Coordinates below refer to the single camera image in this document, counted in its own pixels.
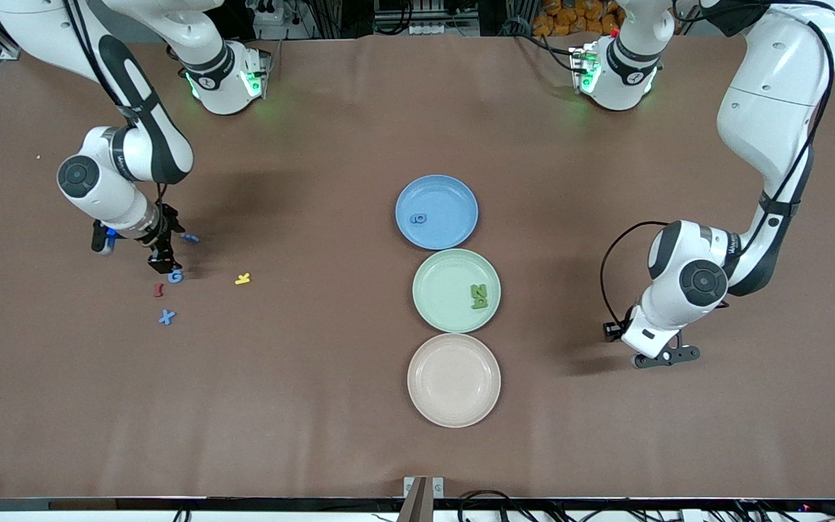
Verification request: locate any mint green round plate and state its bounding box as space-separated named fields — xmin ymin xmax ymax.
xmin=412 ymin=249 xmax=502 ymax=334

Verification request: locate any pile of orange fruits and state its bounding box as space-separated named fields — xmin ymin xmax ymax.
xmin=532 ymin=0 xmax=625 ymax=36

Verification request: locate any blue round plate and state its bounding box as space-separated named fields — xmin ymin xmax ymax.
xmin=395 ymin=175 xmax=479 ymax=250

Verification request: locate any long white power strip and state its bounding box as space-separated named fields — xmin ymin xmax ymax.
xmin=409 ymin=20 xmax=480 ymax=37

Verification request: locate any black looped floor cable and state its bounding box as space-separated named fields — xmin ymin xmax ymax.
xmin=457 ymin=490 xmax=534 ymax=522

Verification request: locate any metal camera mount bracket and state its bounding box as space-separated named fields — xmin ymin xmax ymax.
xmin=403 ymin=476 xmax=445 ymax=522

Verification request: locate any black table edge rail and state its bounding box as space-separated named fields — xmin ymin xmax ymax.
xmin=0 ymin=497 xmax=835 ymax=513

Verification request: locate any beige round plate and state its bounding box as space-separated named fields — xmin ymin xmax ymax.
xmin=407 ymin=333 xmax=502 ymax=428

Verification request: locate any black arm base cable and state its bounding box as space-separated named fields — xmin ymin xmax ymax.
xmin=515 ymin=29 xmax=578 ymax=70

